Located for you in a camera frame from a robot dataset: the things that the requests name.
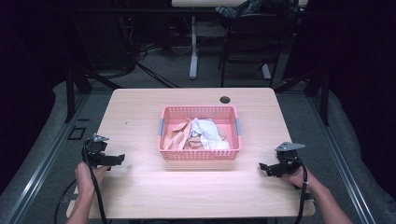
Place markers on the white desk foot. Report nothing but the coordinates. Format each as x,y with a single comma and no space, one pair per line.
266,71

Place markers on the black chair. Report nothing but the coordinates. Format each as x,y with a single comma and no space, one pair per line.
249,37

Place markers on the white desk leg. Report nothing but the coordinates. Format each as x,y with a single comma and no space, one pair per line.
194,49

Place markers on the black metal stand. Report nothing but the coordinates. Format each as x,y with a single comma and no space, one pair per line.
325,96
70,93

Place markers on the pink plastic basket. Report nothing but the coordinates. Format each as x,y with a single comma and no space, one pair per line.
232,149

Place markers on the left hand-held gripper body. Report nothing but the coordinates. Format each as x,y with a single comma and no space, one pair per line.
93,151

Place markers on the beige cloth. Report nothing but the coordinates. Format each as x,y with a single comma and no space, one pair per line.
176,138

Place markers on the dark patterned cloth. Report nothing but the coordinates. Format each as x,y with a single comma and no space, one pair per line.
236,9

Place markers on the person's right hand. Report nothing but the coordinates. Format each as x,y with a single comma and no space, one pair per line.
295,179

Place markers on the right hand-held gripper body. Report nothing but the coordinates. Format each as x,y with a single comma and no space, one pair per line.
288,160

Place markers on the white cloth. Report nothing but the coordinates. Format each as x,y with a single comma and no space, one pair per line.
208,132

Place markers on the person's left hand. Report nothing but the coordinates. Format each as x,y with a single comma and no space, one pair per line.
85,179

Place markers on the aluminium floor rail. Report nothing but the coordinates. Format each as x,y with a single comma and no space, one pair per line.
339,161
46,161

